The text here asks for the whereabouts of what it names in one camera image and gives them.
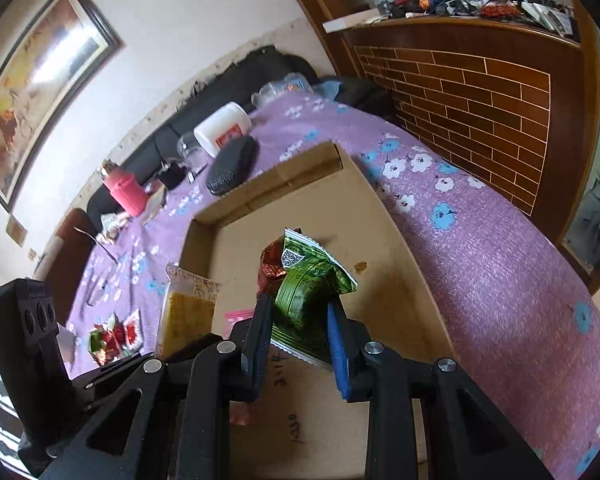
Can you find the shiny red foil snack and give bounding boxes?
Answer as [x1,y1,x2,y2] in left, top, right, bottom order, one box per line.
[87,323,125,366]

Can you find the yellow cracker packet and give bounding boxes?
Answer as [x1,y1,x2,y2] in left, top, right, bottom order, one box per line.
[155,263,220,361]

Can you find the pink cartoon candy packet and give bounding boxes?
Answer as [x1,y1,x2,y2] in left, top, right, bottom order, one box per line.
[224,309,254,339]

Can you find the dark red snack packet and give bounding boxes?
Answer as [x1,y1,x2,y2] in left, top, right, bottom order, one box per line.
[258,237,286,295]

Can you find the green snack packet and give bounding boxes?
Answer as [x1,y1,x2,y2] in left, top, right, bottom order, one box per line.
[272,229,358,368]

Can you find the white red snack packet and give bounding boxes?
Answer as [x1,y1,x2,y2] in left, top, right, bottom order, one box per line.
[123,310,144,352]

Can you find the cardboard tray box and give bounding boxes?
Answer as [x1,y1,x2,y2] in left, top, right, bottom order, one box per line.
[178,140,462,480]

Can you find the purple floral tablecloth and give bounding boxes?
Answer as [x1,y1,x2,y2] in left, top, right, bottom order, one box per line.
[65,92,600,479]

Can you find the brown wooden chair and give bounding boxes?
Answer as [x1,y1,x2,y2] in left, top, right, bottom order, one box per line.
[33,208,96,322]

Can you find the small booklet card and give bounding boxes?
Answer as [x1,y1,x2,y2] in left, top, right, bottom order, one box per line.
[140,186,166,226]

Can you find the pink knit-sleeve bottle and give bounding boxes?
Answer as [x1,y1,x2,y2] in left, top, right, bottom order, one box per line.
[98,159,148,218]

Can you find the small black pouch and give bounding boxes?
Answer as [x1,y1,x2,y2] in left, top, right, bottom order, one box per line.
[157,158,188,191]

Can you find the black glasses case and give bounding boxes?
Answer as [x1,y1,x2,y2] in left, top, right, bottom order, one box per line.
[206,136,259,196]

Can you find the clear glass cup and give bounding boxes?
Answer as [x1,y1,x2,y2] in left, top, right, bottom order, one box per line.
[176,131,208,174]

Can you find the white plastic jar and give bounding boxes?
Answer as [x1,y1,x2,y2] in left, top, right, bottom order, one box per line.
[194,102,251,157]

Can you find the wooden brick-pattern cabinet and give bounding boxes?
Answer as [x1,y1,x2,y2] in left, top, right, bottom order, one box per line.
[297,0,600,243]

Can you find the black sofa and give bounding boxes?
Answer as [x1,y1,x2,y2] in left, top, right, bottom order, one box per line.
[86,44,322,231]

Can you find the purple frame eyeglasses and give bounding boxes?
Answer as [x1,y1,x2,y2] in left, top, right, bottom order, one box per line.
[85,256,119,308]

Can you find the framed wall painting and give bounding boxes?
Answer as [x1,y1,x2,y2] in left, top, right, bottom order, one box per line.
[0,0,121,211]

